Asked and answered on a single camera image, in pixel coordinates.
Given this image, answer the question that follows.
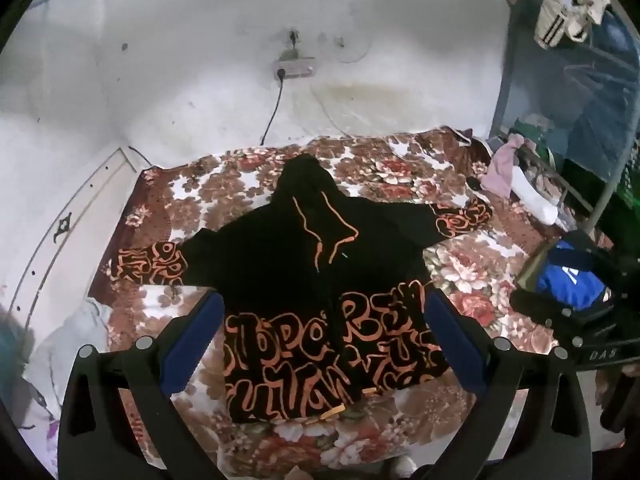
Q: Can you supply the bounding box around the blue fabric wardrobe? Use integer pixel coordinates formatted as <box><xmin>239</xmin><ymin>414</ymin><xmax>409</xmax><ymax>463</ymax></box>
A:
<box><xmin>489</xmin><ymin>0</ymin><xmax>639</xmax><ymax>211</ymax></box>

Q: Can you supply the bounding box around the beige striped hanging garment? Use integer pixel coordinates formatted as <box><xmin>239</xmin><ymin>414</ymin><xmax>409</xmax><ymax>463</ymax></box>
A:
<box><xmin>534</xmin><ymin>0</ymin><xmax>611</xmax><ymax>50</ymax></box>

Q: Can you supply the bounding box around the white garment pile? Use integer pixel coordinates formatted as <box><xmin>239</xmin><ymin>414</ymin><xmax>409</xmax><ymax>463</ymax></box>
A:
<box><xmin>511</xmin><ymin>166</ymin><xmax>559</xmax><ymax>226</ymax></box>

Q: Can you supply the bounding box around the black orange graffiti hoodie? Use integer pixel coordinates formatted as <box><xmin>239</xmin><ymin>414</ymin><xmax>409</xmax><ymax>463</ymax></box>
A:
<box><xmin>112</xmin><ymin>155</ymin><xmax>492</xmax><ymax>422</ymax></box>

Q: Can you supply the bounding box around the pink garment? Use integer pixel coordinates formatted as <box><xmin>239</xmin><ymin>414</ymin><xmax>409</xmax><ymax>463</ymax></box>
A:
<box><xmin>480</xmin><ymin>133</ymin><xmax>525</xmax><ymax>200</ymax></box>

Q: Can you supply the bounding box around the white bed headboard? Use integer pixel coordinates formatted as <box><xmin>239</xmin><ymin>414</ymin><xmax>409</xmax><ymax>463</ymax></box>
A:
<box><xmin>6</xmin><ymin>148</ymin><xmax>138</xmax><ymax>328</ymax></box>

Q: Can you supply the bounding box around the grey white cloth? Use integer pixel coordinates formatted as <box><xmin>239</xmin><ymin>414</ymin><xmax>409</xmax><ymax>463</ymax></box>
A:
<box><xmin>22</xmin><ymin>298</ymin><xmax>113</xmax><ymax>419</ymax></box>

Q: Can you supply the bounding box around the white wall power socket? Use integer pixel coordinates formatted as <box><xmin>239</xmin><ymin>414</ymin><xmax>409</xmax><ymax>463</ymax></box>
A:
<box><xmin>272</xmin><ymin>58</ymin><xmax>317</xmax><ymax>81</ymax></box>

